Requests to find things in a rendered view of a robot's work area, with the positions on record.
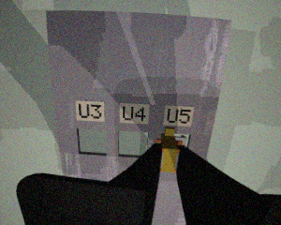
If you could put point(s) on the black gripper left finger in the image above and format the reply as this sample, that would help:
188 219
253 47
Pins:
127 199

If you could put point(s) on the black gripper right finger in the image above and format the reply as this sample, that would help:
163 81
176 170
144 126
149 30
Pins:
210 197

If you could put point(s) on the grey metal plate with square holes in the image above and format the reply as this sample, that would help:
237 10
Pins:
134 71

